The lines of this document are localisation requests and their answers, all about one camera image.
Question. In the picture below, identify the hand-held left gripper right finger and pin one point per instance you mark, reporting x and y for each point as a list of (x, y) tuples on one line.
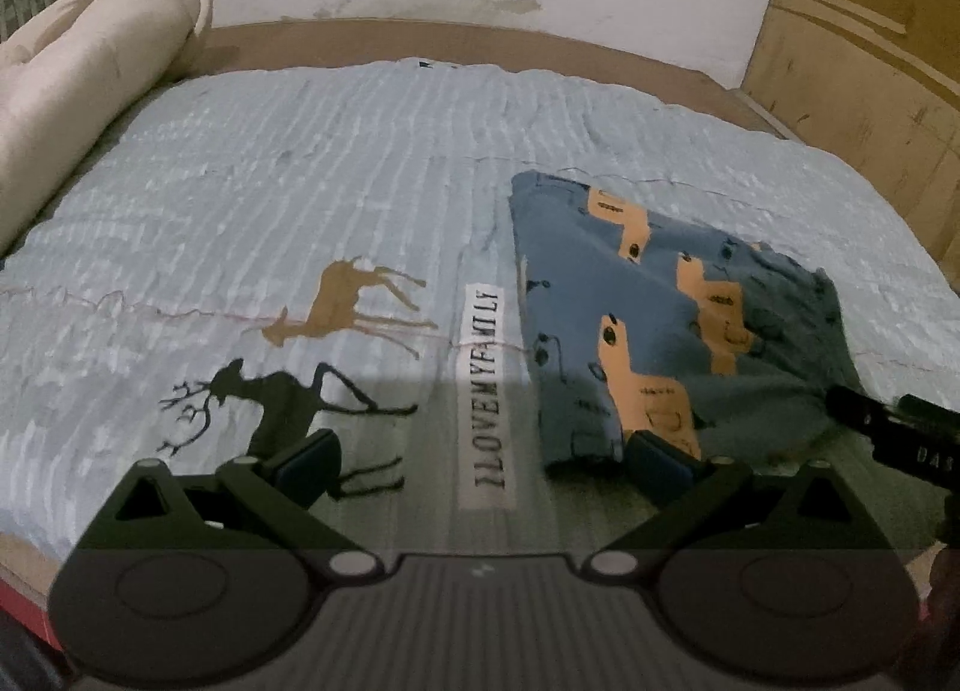
[(660, 467)]

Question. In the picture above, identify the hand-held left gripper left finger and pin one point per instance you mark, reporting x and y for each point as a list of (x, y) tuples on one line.
[(306, 467)]

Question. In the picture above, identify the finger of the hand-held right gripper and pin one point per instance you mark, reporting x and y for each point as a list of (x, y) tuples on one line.
[(930, 412), (859, 409)]

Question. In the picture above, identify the blue patterned pants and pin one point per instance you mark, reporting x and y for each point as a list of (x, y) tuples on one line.
[(600, 301)]

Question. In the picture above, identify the light blue deer-print bed blanket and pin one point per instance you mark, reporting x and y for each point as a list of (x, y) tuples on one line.
[(300, 166)]

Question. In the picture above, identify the beige rolled quilt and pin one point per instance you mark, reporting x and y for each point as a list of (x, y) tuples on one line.
[(82, 60)]

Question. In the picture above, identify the brown wooden bed frame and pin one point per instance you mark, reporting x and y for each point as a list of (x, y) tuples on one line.
[(450, 42)]

